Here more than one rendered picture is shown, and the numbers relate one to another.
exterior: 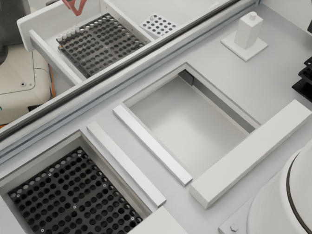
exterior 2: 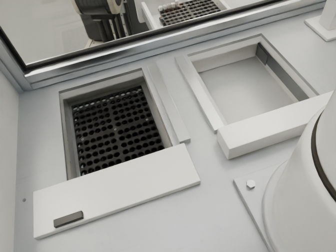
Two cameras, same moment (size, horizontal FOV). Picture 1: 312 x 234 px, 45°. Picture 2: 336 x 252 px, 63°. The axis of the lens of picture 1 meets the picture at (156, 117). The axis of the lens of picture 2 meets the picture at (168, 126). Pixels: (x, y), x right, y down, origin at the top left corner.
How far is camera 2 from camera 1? 30 cm
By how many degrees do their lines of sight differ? 20
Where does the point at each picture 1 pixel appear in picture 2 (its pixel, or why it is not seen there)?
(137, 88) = (205, 46)
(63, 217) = (103, 134)
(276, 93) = not seen: outside the picture
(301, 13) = not seen: outside the picture
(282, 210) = (300, 154)
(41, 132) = (108, 62)
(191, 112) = (257, 87)
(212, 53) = (292, 30)
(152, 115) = (218, 82)
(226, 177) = (259, 132)
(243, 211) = (267, 172)
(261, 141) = (314, 108)
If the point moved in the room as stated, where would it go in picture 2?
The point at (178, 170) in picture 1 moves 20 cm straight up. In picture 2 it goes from (213, 117) to (218, 23)
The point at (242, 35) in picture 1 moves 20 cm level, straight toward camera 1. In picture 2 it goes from (329, 12) to (287, 58)
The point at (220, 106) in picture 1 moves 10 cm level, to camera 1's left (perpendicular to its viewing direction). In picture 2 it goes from (288, 85) to (249, 75)
